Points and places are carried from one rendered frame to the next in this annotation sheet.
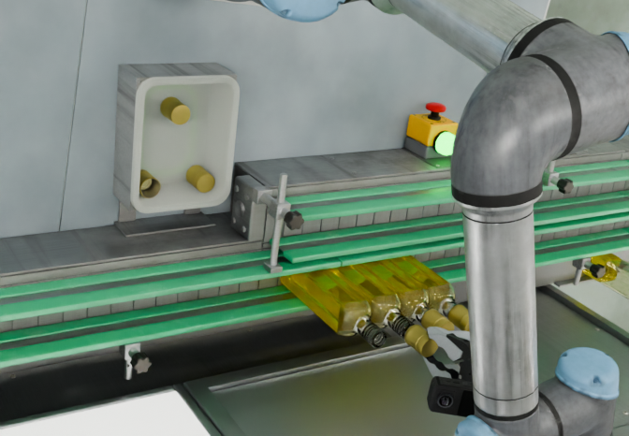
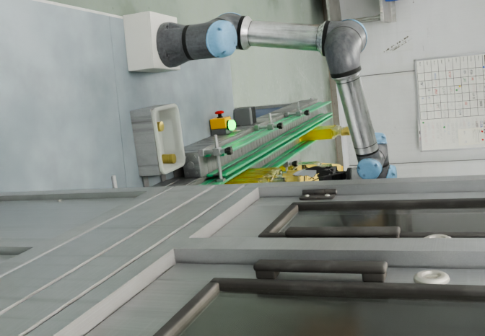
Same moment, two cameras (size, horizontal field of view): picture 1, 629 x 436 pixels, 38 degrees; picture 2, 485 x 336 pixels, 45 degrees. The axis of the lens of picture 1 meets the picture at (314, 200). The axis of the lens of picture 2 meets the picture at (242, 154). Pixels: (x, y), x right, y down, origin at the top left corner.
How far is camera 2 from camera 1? 120 cm
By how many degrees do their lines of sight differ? 34
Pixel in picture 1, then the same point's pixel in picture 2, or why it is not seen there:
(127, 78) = (141, 113)
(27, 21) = (101, 95)
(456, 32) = (291, 38)
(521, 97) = (348, 36)
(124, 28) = (128, 94)
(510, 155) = (354, 54)
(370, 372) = not seen: hidden behind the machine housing
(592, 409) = (385, 148)
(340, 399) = not seen: hidden behind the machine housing
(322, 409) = not seen: hidden behind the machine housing
